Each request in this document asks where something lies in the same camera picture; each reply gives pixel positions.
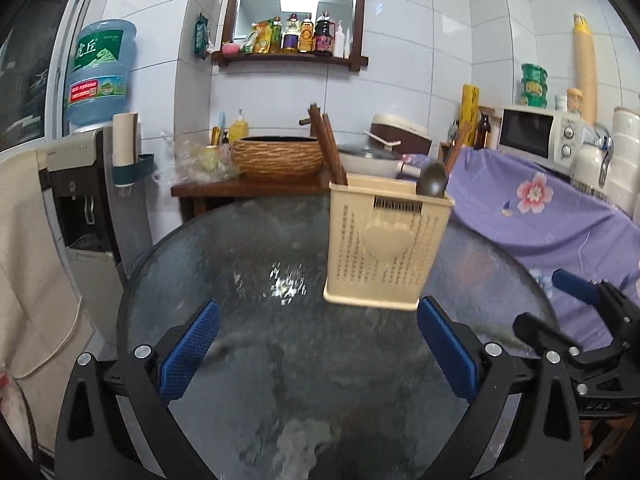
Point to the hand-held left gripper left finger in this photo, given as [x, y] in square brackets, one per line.
[190, 350]

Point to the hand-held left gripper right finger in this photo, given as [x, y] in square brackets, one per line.
[445, 355]

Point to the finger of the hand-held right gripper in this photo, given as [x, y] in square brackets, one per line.
[575, 284]
[545, 337]

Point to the beige plastic utensil holder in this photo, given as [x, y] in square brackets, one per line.
[380, 250]

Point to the small metal ladle spoon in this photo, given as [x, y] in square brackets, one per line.
[432, 180]

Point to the reddish wooden chopstick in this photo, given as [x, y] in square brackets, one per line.
[456, 152]

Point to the purple floral cloth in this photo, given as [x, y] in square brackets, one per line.
[525, 230]

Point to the white thermos kettle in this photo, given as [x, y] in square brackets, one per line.
[590, 165]

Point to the stack of white bowls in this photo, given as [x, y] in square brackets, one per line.
[627, 160]

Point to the white microwave oven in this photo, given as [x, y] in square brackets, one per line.
[525, 135]

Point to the grey water dispenser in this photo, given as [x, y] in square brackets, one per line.
[85, 220]

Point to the wooden counter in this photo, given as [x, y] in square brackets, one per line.
[250, 190]

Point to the brown glass bottle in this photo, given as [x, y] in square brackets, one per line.
[482, 132]

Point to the beige towel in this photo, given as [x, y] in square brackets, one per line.
[35, 260]

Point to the teal roll holder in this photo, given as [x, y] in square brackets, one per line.
[135, 172]

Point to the small wooden box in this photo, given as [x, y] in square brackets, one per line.
[445, 151]

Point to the round patterned cushion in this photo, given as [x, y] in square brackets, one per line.
[12, 410]

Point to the clear plastic bag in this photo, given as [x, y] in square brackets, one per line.
[200, 160]

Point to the yellow wrap roll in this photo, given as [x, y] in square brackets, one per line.
[470, 110]

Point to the white pan with glass lid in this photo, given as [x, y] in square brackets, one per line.
[370, 160]

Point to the woven pattern wash basin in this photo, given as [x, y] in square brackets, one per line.
[277, 160]

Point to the tall stack of paper cups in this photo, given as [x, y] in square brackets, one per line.
[585, 70]

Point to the white and brown rice cooker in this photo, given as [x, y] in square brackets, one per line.
[405, 135]

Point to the yellow dish soap bottle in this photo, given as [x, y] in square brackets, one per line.
[238, 130]

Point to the white rice paddle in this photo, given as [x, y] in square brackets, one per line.
[380, 139]

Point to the bronze faucet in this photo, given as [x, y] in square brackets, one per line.
[305, 121]

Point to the blue water jug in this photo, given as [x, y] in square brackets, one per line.
[100, 75]

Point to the wooden framed mirror shelf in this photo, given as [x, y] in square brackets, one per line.
[295, 59]

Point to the green hanging packet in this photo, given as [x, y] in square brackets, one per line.
[201, 37]

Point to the yellow seasoning pouch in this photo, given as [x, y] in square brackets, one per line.
[261, 39]

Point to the white framed sliding window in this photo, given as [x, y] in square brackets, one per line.
[35, 70]

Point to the white squeeze bottle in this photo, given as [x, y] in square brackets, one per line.
[339, 42]

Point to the purple label bottle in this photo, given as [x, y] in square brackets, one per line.
[291, 36]

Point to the brown sauce bottle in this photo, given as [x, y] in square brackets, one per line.
[306, 35]

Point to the dark soy sauce bottle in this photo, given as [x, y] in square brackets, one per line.
[323, 37]

